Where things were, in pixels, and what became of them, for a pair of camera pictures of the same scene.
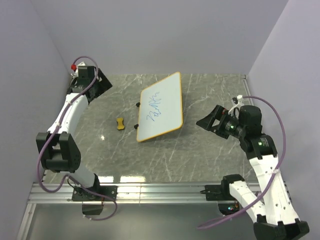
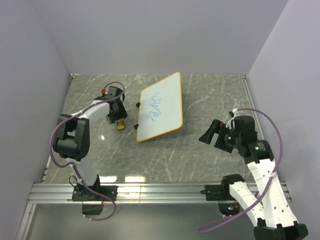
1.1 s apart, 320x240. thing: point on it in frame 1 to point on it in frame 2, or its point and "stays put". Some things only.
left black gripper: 103,85 to 122,114
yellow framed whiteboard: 160,110 stays put
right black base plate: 217,192 stays put
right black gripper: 220,113 to 219,128
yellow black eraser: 120,125 stays put
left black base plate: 80,194 stays put
